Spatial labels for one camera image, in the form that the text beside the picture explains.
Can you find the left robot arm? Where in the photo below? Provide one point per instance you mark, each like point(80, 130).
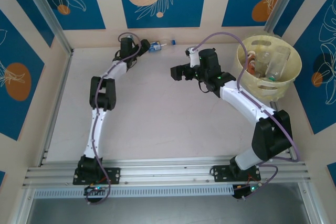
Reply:
point(95, 129)

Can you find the blue label bottle blue cap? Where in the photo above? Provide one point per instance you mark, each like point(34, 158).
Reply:
point(157, 46)

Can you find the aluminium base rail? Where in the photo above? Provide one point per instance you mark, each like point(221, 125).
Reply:
point(168, 171)

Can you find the grey metal plate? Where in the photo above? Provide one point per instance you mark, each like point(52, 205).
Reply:
point(168, 212)

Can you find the pale yellow plastic bin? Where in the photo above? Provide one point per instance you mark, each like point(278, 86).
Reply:
point(286, 87)

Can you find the aluminium side rail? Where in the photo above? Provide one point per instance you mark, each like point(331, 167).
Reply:
point(59, 98)

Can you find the black mounting plate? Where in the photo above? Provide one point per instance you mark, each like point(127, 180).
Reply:
point(113, 175)
point(220, 172)

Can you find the aluminium frame post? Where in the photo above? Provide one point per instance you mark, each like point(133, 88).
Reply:
point(284, 1)
point(47, 9)

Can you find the small circuit board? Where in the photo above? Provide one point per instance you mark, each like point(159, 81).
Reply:
point(242, 193)
point(94, 189)

